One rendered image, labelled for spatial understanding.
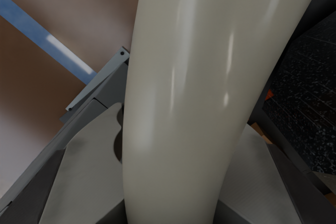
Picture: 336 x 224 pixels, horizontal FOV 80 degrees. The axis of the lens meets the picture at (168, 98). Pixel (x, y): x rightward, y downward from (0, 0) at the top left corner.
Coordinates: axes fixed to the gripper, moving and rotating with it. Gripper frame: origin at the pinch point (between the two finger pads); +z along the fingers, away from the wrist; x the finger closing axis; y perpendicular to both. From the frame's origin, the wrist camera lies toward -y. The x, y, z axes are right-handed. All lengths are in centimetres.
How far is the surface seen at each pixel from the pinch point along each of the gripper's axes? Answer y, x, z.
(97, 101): 26, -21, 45
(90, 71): 33, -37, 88
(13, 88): 43, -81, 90
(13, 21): 8, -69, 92
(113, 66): 29, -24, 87
